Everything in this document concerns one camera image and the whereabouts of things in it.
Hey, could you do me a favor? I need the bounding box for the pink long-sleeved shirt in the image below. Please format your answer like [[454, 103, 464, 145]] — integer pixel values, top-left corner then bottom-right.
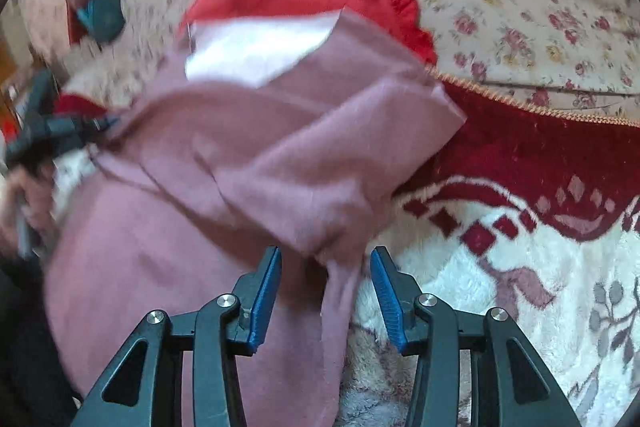
[[42, 9, 468, 427]]

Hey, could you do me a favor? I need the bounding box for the person's left hand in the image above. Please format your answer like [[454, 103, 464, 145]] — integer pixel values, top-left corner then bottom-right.
[[0, 163, 57, 259]]

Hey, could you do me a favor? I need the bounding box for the red and white floral blanket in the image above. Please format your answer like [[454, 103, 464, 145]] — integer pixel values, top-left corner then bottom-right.
[[50, 67, 640, 427]]

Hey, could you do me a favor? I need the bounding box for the dark cloth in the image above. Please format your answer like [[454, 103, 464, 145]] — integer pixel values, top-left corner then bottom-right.
[[0, 252, 83, 427]]

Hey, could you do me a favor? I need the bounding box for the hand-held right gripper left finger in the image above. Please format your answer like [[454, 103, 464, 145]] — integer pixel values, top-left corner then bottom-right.
[[72, 246, 283, 427]]

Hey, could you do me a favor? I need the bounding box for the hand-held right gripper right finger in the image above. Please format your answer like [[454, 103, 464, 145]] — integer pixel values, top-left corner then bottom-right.
[[370, 246, 583, 427]]

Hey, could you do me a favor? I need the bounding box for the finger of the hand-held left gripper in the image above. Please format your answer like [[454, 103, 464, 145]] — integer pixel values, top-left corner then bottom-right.
[[50, 129, 110, 146], [47, 114, 122, 130]]

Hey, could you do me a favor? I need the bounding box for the blue hanging pouch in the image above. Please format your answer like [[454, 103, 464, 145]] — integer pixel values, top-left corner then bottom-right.
[[76, 0, 127, 45]]

